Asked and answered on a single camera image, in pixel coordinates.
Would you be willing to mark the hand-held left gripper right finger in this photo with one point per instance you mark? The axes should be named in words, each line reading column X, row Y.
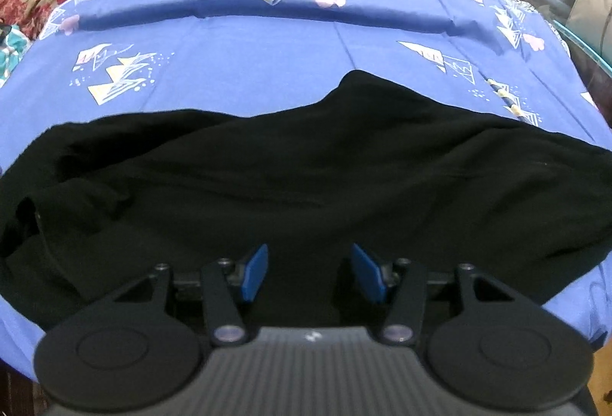
column 368, row 273

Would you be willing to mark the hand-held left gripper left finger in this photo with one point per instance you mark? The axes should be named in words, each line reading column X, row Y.
column 253, row 275

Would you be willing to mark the black pants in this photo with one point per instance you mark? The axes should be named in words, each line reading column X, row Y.
column 306, row 167

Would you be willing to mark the blue printed bedsheet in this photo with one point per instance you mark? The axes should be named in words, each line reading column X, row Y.
column 267, row 47

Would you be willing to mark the glass table with teal rim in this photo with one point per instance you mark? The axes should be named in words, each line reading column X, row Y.
column 593, row 62

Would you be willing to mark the teal patterned sheet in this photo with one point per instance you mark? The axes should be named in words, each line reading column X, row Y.
column 12, row 59

